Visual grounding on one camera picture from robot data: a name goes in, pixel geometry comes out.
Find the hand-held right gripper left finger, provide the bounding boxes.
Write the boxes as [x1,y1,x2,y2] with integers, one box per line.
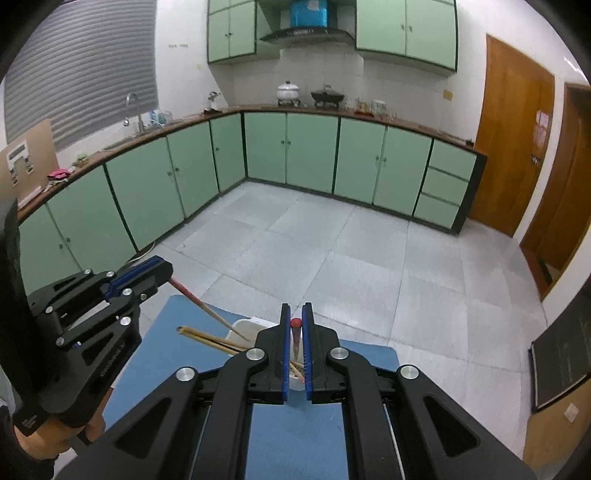
[54,302,291,480]

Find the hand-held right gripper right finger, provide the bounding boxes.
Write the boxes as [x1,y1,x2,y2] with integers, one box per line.
[302,302,536,480]

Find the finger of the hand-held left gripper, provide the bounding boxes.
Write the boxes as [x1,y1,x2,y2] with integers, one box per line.
[55,261,174,350]
[28,255,163,315]

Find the white plastic utensil holder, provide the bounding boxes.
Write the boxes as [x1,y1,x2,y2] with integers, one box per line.
[232,316,308,393]

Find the person's left forearm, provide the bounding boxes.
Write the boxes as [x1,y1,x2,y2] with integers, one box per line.
[0,408,57,480]

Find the person's left hand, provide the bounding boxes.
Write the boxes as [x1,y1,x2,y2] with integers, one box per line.
[14,406,106,460]

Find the blue tablecloth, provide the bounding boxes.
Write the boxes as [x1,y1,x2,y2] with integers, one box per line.
[99,294,400,480]

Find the cardboard panel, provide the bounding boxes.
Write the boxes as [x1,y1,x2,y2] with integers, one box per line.
[0,119,59,205]

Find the chrome kitchen faucet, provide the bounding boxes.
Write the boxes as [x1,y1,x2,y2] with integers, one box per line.
[123,93,145,135]

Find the grey window blind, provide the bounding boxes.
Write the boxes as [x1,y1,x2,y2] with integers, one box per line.
[3,0,160,154]

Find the green kitchen base cabinets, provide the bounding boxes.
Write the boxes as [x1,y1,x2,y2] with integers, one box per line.
[16,110,488,297]

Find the white cooking pot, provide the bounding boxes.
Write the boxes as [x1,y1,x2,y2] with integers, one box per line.
[276,80,301,106]

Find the dark glass cabinet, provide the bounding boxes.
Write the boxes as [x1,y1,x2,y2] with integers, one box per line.
[528,294,591,414]

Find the black wok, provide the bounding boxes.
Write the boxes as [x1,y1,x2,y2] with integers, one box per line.
[310,84,345,108]

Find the cardboard box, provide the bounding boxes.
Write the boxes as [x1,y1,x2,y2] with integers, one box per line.
[523,391,591,477]

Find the black range hood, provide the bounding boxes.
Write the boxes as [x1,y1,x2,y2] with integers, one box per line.
[258,27,356,47]

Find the red paper sign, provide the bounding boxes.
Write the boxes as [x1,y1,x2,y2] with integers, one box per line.
[533,109,553,151]

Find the wooden door in dark frame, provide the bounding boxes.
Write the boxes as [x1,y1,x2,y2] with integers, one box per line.
[519,82,591,302]

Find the wide green wall cabinet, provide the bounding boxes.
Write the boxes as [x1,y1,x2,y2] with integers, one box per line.
[354,0,459,73]

